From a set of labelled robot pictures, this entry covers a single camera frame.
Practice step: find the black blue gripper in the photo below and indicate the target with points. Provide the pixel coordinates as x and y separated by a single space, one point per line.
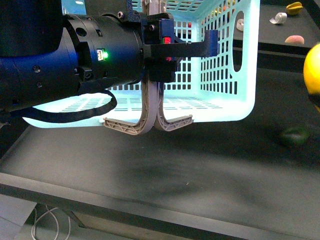
154 49

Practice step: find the light blue plastic basket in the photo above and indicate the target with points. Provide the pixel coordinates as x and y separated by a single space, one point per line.
205 89

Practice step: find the yellow mango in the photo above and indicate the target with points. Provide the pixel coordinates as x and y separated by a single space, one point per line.
311 70

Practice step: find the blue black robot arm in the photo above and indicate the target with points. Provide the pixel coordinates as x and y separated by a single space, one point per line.
47 55

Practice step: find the clear tape roll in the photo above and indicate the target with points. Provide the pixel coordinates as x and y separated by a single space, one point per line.
240 24

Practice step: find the small white tape roll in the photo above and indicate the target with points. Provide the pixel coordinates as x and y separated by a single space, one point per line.
279 18

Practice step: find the pink peach front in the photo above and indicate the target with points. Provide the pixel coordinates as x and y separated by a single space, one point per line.
295 39

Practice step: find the yellow starfruit far right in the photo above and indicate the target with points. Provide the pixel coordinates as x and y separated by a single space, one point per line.
294 8

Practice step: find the dark green avocado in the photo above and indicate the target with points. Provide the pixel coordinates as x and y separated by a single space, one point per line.
294 136

